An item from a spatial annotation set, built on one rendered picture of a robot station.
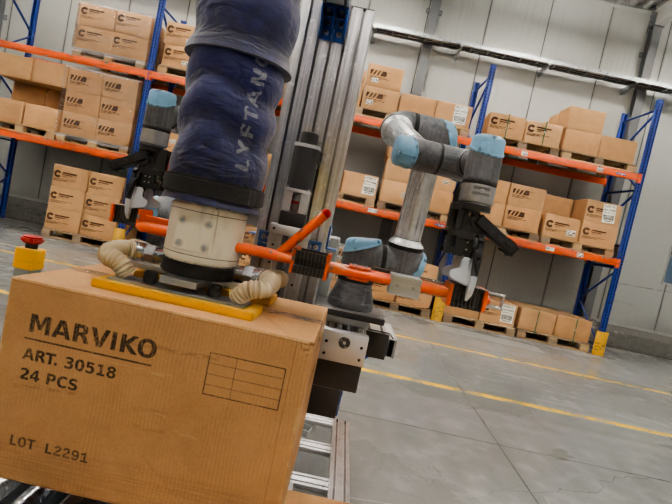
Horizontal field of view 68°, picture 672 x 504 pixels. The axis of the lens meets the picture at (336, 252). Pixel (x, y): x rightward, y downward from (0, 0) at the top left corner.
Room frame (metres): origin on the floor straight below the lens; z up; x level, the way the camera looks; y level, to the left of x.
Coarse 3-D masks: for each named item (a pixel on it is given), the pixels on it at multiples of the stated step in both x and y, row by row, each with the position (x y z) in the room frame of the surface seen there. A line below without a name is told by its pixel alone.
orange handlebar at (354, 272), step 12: (144, 228) 1.11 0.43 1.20; (156, 228) 1.11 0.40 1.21; (240, 252) 1.10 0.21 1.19; (252, 252) 1.10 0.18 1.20; (264, 252) 1.10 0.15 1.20; (276, 252) 1.10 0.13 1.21; (288, 252) 1.14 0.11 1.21; (336, 264) 1.10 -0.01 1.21; (348, 276) 1.10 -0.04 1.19; (360, 276) 1.09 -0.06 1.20; (372, 276) 1.09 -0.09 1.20; (384, 276) 1.09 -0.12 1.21; (432, 288) 1.08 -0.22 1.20; (444, 288) 1.08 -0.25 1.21
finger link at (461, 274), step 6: (468, 258) 1.08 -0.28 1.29; (462, 264) 1.07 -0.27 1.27; (468, 264) 1.07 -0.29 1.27; (450, 270) 1.07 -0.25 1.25; (456, 270) 1.07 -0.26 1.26; (462, 270) 1.07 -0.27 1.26; (468, 270) 1.07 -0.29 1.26; (450, 276) 1.06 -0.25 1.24; (456, 276) 1.06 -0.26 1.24; (462, 276) 1.06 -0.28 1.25; (468, 276) 1.06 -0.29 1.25; (474, 276) 1.05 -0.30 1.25; (462, 282) 1.06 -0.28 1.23; (468, 282) 1.06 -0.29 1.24; (474, 282) 1.05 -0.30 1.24; (468, 288) 1.05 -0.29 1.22; (468, 294) 1.06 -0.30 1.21
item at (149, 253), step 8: (136, 248) 1.12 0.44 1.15; (144, 248) 1.12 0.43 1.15; (152, 248) 1.12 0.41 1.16; (160, 248) 1.13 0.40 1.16; (144, 256) 1.12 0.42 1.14; (152, 256) 1.12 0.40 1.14; (160, 256) 1.12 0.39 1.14; (136, 264) 1.12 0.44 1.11; (144, 264) 1.12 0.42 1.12; (152, 264) 1.14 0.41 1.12; (160, 272) 1.12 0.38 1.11; (240, 272) 1.11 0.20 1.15; (248, 272) 1.11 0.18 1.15; (256, 272) 1.11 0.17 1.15; (160, 280) 1.01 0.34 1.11; (168, 280) 1.01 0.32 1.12; (176, 280) 1.01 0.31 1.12; (184, 280) 1.01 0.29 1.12; (192, 280) 1.03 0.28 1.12; (200, 280) 1.05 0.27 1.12; (240, 280) 1.12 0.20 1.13; (248, 280) 1.11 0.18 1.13; (192, 288) 1.00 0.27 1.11
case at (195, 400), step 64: (64, 320) 0.94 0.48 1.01; (128, 320) 0.93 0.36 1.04; (192, 320) 0.93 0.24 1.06; (256, 320) 1.00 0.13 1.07; (320, 320) 1.13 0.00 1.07; (0, 384) 0.94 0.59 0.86; (64, 384) 0.94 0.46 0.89; (128, 384) 0.93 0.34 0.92; (192, 384) 0.93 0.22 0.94; (256, 384) 0.92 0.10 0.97; (0, 448) 0.94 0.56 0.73; (64, 448) 0.93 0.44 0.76; (128, 448) 0.93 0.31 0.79; (192, 448) 0.93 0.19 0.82; (256, 448) 0.92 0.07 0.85
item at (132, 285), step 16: (144, 272) 1.03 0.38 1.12; (112, 288) 0.99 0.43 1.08; (128, 288) 0.99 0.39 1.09; (144, 288) 0.99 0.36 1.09; (160, 288) 1.00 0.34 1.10; (176, 288) 1.04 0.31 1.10; (208, 288) 1.03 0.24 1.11; (176, 304) 0.99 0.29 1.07; (192, 304) 0.98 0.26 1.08; (208, 304) 0.98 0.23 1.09; (224, 304) 1.00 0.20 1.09; (240, 304) 1.01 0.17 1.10; (256, 304) 1.07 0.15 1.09
